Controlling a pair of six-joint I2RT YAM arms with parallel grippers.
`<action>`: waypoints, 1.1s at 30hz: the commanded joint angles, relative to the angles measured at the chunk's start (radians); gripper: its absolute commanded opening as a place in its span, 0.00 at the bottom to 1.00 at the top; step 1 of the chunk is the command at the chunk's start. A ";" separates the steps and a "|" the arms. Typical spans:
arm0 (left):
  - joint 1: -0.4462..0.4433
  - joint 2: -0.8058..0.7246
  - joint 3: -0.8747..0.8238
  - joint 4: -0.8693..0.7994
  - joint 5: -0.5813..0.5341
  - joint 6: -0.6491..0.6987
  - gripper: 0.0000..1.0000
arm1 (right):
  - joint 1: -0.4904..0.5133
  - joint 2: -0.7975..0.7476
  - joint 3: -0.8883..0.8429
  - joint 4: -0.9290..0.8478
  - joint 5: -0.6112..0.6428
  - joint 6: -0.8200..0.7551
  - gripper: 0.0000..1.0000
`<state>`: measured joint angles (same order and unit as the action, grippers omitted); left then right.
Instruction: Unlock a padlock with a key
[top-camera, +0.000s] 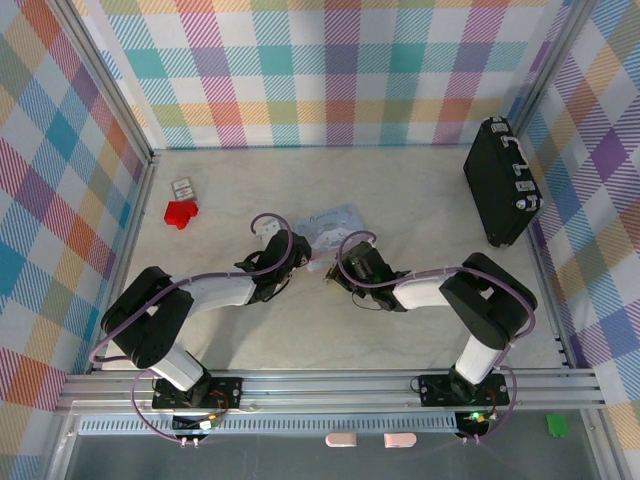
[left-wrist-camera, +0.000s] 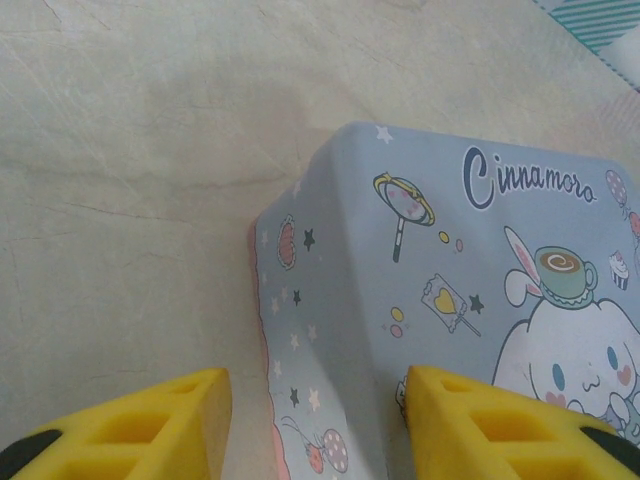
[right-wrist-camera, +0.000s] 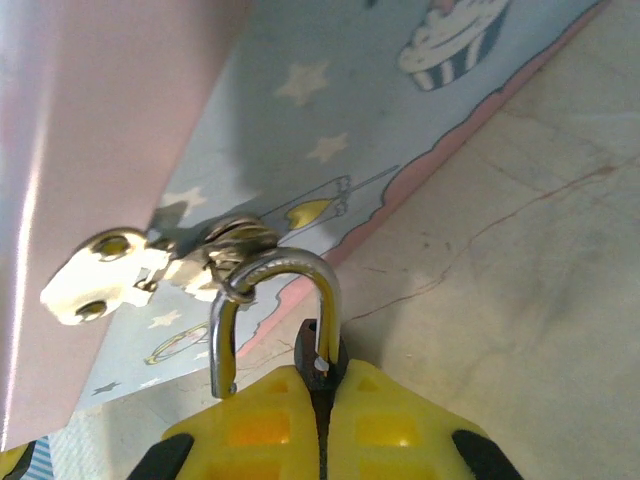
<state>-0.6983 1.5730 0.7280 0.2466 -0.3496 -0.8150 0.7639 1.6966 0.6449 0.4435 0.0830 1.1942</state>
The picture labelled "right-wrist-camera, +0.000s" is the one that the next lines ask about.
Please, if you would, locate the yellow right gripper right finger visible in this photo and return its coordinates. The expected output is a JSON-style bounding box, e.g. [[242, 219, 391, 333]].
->
[[326, 358, 487, 480]]

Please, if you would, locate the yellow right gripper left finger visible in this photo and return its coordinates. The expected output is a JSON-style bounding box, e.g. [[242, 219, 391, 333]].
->
[[163, 365, 321, 480]]

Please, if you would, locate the black padlock silver shackle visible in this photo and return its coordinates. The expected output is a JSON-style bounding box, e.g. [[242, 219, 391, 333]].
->
[[208, 248, 352, 480]]

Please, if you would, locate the colourful striped checked mat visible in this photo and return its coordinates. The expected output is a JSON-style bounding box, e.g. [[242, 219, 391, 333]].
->
[[22, 434, 55, 480]]

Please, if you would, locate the silver box latch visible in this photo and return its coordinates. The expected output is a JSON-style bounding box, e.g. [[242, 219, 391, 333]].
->
[[38, 213, 281, 327]]

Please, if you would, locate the pink blue cupcake print box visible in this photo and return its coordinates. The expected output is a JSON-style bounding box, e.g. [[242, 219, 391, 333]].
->
[[0, 0, 614, 451]]

